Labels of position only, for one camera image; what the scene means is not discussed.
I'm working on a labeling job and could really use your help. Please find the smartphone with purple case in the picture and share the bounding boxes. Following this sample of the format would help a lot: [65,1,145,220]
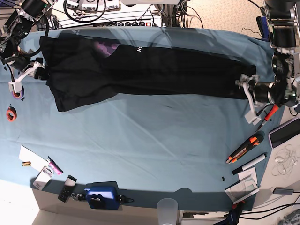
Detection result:
[269,118,300,149]

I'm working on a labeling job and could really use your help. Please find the black white marker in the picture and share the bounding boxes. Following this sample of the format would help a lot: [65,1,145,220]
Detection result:
[232,153,267,175]

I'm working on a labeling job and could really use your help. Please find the black remote control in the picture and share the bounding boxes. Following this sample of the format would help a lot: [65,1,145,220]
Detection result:
[58,175,77,203]

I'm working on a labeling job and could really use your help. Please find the purple tape roll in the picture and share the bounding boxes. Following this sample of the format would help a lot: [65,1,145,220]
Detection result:
[12,90,24,99]

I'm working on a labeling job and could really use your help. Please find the white paper card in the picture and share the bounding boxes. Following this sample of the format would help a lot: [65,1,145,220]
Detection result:
[19,146,49,171]

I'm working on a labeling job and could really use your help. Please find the translucent plastic cup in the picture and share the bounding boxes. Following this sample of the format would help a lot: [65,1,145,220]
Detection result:
[157,198,178,225]

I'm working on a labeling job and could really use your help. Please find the blue box device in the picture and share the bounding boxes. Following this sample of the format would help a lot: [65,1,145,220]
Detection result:
[84,181,120,210]

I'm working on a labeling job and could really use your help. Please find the clear plastic package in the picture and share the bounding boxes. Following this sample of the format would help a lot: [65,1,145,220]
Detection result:
[33,166,53,190]

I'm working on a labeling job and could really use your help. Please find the pink marker pen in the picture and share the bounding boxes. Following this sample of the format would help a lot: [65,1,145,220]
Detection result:
[48,157,63,175]

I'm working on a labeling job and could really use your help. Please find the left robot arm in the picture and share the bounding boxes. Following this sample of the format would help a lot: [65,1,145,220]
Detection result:
[236,0,300,126]

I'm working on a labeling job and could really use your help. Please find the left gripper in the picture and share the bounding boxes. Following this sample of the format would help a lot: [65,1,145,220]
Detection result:
[235,74,261,124]

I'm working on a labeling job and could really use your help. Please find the orange utility knife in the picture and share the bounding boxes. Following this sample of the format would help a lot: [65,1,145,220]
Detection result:
[225,133,264,164]

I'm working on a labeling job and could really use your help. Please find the small yellow battery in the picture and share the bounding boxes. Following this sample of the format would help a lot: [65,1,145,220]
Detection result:
[22,161,31,166]

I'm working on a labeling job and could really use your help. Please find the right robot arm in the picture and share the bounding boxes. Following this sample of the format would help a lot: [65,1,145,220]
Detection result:
[0,0,57,99]

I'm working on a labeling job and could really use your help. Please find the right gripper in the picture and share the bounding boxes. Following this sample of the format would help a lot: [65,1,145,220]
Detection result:
[8,57,46,93]

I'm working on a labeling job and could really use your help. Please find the orange screwdriver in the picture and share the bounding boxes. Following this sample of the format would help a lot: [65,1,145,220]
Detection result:
[256,105,279,131]

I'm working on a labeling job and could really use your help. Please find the teal table cloth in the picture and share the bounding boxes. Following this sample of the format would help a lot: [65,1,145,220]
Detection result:
[0,25,293,211]

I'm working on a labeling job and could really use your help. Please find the black t-shirt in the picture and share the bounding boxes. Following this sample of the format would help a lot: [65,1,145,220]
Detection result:
[40,37,256,112]

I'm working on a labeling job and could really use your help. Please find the red tape roll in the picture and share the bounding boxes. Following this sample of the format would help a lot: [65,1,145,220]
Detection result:
[6,106,17,121]

